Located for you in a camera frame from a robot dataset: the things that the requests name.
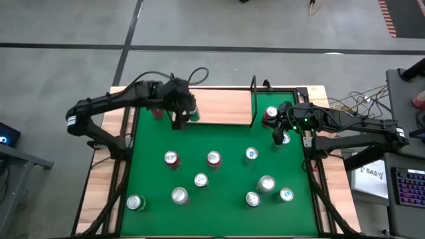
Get backlit black keyboard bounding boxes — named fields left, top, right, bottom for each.
left=390, top=167, right=425, bottom=209

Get grey desk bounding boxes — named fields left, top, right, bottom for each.
left=383, top=151, right=425, bottom=239
left=386, top=68, right=425, bottom=159

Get black diagonal desk strut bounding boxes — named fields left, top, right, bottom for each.
left=343, top=145, right=388, bottom=172

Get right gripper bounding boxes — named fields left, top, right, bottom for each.
left=262, top=101, right=316, bottom=145

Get grey metal cart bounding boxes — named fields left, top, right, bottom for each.
left=0, top=142, right=55, bottom=239

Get red cup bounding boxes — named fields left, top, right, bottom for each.
left=411, top=90, right=425, bottom=110

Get white SA3 sign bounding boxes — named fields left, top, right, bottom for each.
left=351, top=159, right=389, bottom=200

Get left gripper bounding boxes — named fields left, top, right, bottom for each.
left=162, top=78, right=197, bottom=131

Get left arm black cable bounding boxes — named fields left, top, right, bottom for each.
left=127, top=67, right=209, bottom=88

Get wooden shelf with black frame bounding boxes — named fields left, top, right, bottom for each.
left=169, top=72, right=258, bottom=129

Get green table mat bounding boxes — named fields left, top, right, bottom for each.
left=120, top=92, right=319, bottom=237

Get black orange-striped floor mat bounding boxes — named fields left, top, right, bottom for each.
left=377, top=0, right=425, bottom=39

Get black device with blue light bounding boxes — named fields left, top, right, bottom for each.
left=0, top=121, right=21, bottom=149

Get white and red Spindrift can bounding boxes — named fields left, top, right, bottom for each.
left=171, top=187, right=191, bottom=206
left=256, top=175, right=276, bottom=195

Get red can with black label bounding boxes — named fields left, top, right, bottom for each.
left=163, top=150, right=182, bottom=171

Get tangled floor cables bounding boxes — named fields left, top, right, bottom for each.
left=327, top=84, right=392, bottom=116

